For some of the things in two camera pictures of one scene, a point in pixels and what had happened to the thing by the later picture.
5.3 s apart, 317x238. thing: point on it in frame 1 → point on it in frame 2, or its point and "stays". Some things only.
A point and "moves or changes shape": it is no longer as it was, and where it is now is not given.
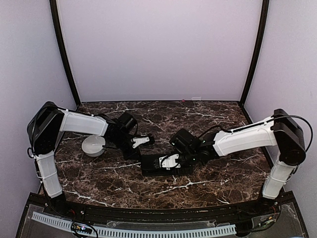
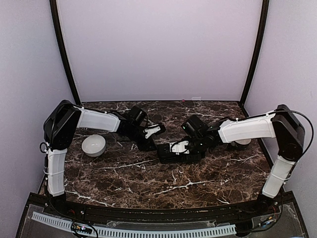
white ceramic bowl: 92,145 stays
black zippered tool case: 150,166 moves or changes shape
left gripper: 133,154 → 144,146
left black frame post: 59,33 stays
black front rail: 276,205 stays
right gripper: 175,166 → 184,151
